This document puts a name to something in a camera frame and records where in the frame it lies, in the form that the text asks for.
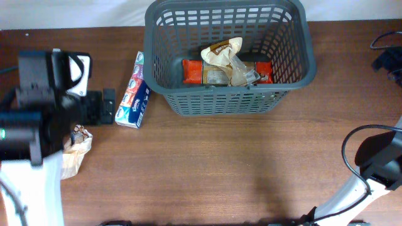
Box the red biscuit packet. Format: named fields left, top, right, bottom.
left=182, top=60, right=273, bottom=85

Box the grey plastic basket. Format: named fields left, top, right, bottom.
left=143, top=0, right=317, bottom=116

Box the beige snack bag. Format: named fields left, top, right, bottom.
left=200, top=37, right=261, bottom=87

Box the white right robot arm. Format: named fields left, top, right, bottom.
left=302, top=121, right=401, bottom=226

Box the Kleenex tissue multipack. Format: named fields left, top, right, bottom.
left=115, top=51, right=151, bottom=129

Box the black cable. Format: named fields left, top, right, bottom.
left=310, top=124, right=402, bottom=223

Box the beige snack wrapper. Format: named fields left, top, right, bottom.
left=61, top=125, right=93, bottom=180

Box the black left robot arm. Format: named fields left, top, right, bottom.
left=1, top=49, right=116, bottom=225

